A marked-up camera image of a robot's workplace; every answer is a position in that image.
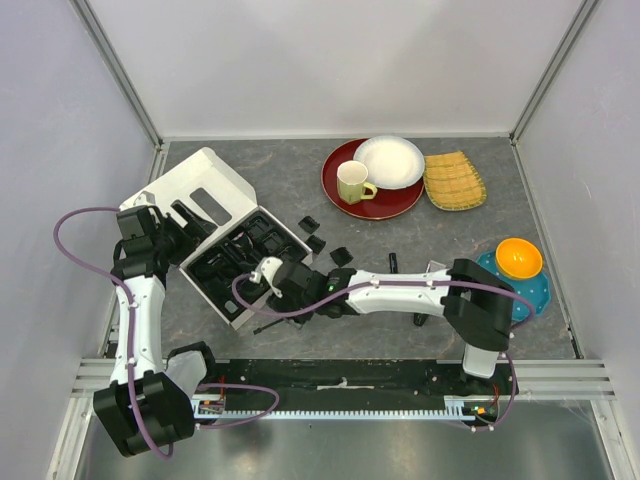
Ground white paper plate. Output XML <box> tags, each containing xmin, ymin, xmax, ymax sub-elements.
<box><xmin>353</xmin><ymin>135</ymin><xmax>425</xmax><ymax>190</ymax></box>

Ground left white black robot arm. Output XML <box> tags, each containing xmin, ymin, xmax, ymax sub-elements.
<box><xmin>93</xmin><ymin>203</ymin><xmax>220</xmax><ymax>457</ymax></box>

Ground black cylindrical battery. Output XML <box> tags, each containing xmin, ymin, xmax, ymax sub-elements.
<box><xmin>388</xmin><ymin>252</ymin><xmax>399</xmax><ymax>274</ymax></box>

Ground orange bowl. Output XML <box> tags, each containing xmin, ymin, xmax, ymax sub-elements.
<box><xmin>495</xmin><ymin>237</ymin><xmax>544</xmax><ymax>281</ymax></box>

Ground blue dotted plate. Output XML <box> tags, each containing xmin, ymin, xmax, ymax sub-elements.
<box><xmin>476</xmin><ymin>251</ymin><xmax>552</xmax><ymax>316</ymax></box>

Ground white clipper kit box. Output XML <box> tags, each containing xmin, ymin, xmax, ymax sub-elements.
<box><xmin>120</xmin><ymin>147</ymin><xmax>312</xmax><ymax>330</ymax></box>

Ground black comb guard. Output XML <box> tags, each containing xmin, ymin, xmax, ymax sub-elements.
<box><xmin>305</xmin><ymin>235</ymin><xmax>326</xmax><ymax>255</ymax></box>
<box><xmin>330</xmin><ymin>247</ymin><xmax>353</xmax><ymax>267</ymax></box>
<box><xmin>298</xmin><ymin>215</ymin><xmax>320</xmax><ymax>234</ymax></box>

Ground yellow-green mug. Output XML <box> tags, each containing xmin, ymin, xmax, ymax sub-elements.
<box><xmin>336</xmin><ymin>160</ymin><xmax>378</xmax><ymax>205</ymax></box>

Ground black silver hair clipper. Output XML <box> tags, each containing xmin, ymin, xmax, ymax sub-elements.
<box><xmin>413</xmin><ymin>260</ymin><xmax>445</xmax><ymax>327</ymax></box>

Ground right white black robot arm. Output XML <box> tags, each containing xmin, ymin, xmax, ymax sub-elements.
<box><xmin>248</xmin><ymin>257</ymin><xmax>515</xmax><ymax>394</ymax></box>

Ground small oil bottle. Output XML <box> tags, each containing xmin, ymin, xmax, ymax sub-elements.
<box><xmin>225</xmin><ymin>301</ymin><xmax>239</xmax><ymax>313</ymax></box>

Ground red round plate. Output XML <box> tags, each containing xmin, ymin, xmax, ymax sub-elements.
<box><xmin>321</xmin><ymin>138</ymin><xmax>424</xmax><ymax>220</ymax></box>

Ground woven bamboo tray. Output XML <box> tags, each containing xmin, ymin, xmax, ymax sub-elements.
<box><xmin>423</xmin><ymin>151</ymin><xmax>487</xmax><ymax>212</ymax></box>

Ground white cable duct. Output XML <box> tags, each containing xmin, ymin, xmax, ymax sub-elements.
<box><xmin>191</xmin><ymin>395</ymin><xmax>499</xmax><ymax>422</ymax></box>

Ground black cleaning brush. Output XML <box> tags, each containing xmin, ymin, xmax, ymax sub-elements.
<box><xmin>253</xmin><ymin>318</ymin><xmax>285</xmax><ymax>335</ymax></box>

